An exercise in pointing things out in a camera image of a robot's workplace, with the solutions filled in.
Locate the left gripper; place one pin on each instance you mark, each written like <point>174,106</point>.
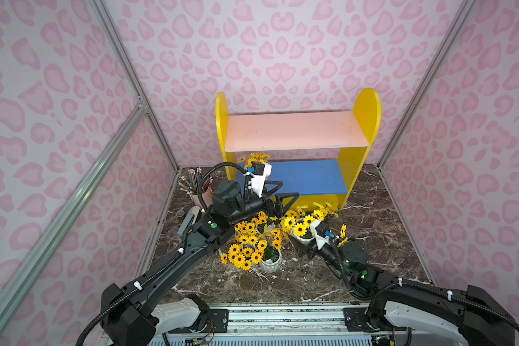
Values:
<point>268,205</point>

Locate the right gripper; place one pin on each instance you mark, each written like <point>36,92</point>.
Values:
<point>311,236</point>

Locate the shelf sunflower pot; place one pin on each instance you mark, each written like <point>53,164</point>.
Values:
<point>324,211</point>
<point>242,257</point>
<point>263,222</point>
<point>300,230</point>
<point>296,214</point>
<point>270,246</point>
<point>246,232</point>
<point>254,157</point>

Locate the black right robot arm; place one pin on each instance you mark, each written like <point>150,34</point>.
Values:
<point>470,317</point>

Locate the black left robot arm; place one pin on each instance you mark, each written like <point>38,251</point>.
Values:
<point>177,268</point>

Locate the yellow two-tier shelf unit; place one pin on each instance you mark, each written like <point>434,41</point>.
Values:
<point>323,181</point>

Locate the pink pen holder cup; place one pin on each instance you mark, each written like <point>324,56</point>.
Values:
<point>190,184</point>

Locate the grey black stapler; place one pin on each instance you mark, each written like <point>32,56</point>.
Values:
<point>190,218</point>

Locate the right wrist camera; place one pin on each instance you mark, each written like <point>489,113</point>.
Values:
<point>322,234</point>

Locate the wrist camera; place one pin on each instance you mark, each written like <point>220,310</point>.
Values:
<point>322,234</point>
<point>256,177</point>

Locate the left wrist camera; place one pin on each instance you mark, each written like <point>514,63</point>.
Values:
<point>256,177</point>

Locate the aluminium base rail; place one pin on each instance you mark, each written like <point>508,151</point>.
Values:
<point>192,322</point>

